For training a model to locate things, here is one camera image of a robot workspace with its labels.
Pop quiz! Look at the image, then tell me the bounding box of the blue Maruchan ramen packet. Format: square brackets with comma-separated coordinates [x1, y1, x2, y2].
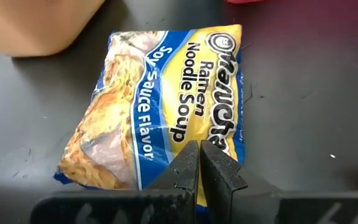
[53, 24, 247, 215]

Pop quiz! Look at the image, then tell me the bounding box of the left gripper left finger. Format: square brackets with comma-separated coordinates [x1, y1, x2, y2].
[29, 139, 200, 224]

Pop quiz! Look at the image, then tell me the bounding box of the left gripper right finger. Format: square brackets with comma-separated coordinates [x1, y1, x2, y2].
[200, 139, 358, 224]

